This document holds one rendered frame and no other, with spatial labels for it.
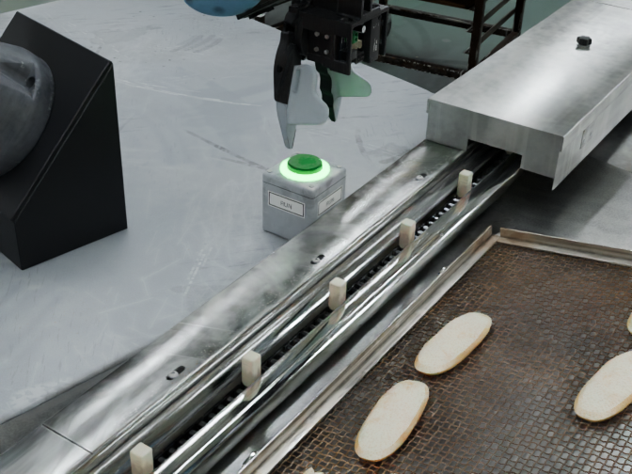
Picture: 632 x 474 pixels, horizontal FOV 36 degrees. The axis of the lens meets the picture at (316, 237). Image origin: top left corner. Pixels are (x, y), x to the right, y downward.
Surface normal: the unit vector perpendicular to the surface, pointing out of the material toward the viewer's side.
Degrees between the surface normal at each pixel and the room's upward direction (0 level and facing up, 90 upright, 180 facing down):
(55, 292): 0
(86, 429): 0
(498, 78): 0
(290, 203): 90
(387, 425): 12
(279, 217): 90
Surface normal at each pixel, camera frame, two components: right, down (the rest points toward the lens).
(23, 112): 0.61, 0.06
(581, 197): 0.03, -0.85
